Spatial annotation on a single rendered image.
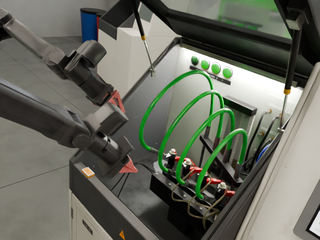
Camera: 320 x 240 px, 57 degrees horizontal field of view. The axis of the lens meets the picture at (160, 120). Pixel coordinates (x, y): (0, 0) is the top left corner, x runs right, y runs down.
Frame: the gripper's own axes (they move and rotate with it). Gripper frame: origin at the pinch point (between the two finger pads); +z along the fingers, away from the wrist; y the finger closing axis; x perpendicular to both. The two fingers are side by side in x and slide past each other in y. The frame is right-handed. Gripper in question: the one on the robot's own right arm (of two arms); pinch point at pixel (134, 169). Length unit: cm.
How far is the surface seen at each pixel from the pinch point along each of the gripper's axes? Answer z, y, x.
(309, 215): 30.2, 24.6, -29.8
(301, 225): 31.9, 21.3, -29.4
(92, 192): 17.8, -23.9, 27.6
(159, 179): 30.6, -2.0, 18.5
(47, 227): 74, -95, 103
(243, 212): 31.3, 12.5, -15.3
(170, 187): 31.9, -0.8, 13.1
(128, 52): 114, 49, 284
